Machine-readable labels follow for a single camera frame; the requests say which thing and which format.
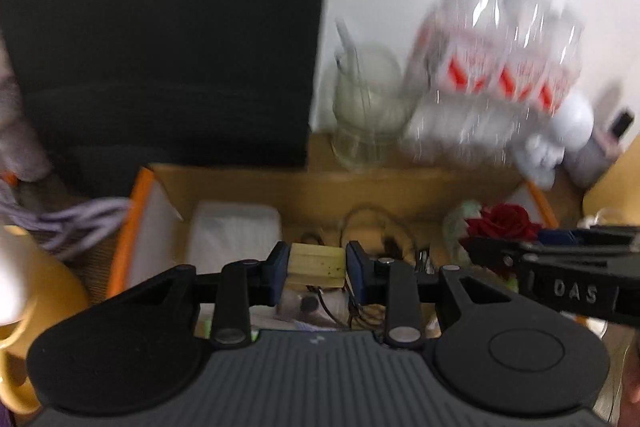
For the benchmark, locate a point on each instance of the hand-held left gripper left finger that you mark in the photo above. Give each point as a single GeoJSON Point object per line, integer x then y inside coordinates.
{"type": "Point", "coordinates": [280, 272]}

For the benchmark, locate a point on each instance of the red cardboard box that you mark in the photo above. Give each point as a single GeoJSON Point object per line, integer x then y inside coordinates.
{"type": "Point", "coordinates": [300, 194]}

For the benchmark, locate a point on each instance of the yellow green packet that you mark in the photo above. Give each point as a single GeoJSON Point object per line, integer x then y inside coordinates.
{"type": "Point", "coordinates": [254, 335]}

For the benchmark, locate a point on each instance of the person's right forearm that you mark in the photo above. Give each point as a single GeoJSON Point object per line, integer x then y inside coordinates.
{"type": "Point", "coordinates": [632, 392]}

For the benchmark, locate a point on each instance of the clear plastic bag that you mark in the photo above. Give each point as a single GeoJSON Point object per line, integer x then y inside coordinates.
{"type": "Point", "coordinates": [457, 227]}

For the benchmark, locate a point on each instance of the white tissue pack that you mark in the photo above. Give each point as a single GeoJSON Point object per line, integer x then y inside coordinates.
{"type": "Point", "coordinates": [232, 232]}

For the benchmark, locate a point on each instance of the white robot figure speaker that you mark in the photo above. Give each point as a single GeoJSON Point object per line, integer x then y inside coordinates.
{"type": "Point", "coordinates": [555, 137]}

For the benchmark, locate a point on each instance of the white plastic jug vase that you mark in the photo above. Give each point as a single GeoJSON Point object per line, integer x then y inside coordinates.
{"type": "Point", "coordinates": [10, 277]}

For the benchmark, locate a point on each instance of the glass cup with spoon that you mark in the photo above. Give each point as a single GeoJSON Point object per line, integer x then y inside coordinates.
{"type": "Point", "coordinates": [370, 107]}

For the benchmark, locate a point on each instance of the clear water bottle red label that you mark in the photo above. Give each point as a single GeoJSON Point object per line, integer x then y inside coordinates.
{"type": "Point", "coordinates": [515, 77]}
{"type": "Point", "coordinates": [450, 57]}
{"type": "Point", "coordinates": [557, 82]}

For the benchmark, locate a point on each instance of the yellow mug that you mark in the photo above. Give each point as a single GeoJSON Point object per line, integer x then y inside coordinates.
{"type": "Point", "coordinates": [45, 307]}

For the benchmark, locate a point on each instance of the red rose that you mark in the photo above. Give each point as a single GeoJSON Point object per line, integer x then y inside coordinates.
{"type": "Point", "coordinates": [505, 219]}

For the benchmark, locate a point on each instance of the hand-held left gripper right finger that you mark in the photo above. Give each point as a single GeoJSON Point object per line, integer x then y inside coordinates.
{"type": "Point", "coordinates": [356, 272]}

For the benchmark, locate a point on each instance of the yellow block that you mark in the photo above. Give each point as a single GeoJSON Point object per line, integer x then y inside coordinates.
{"type": "Point", "coordinates": [317, 267]}

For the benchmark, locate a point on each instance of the clear plastic wrapper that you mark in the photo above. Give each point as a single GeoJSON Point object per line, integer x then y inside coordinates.
{"type": "Point", "coordinates": [289, 307]}

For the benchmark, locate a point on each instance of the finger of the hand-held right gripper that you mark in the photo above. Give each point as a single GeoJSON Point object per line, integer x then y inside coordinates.
{"type": "Point", "coordinates": [590, 234]}
{"type": "Point", "coordinates": [500, 249]}

